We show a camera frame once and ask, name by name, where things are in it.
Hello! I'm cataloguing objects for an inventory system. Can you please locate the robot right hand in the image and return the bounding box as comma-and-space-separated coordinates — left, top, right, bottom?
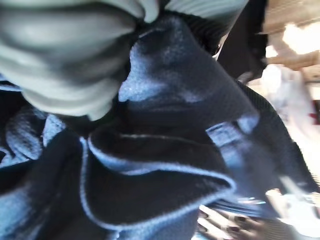
191, 0, 320, 240

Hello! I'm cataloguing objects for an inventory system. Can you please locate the dark blue knit garment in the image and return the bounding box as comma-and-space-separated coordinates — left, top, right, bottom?
0, 15, 277, 240

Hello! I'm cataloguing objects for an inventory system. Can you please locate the light wooden furniture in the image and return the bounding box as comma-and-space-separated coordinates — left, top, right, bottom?
258, 0, 320, 68

